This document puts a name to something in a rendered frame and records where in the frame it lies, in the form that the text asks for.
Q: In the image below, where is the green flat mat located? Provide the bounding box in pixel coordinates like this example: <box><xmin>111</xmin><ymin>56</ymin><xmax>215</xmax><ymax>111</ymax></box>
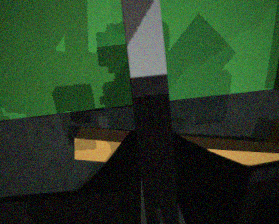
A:
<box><xmin>0</xmin><ymin>0</ymin><xmax>279</xmax><ymax>121</ymax></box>

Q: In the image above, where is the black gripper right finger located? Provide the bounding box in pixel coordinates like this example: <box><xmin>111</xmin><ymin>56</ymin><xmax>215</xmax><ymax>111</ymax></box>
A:
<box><xmin>173</xmin><ymin>133</ymin><xmax>279</xmax><ymax>224</ymax></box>

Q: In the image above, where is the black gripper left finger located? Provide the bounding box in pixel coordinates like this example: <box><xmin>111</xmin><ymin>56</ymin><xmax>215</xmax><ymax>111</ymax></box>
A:
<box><xmin>0</xmin><ymin>131</ymin><xmax>141</xmax><ymax>224</ymax></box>

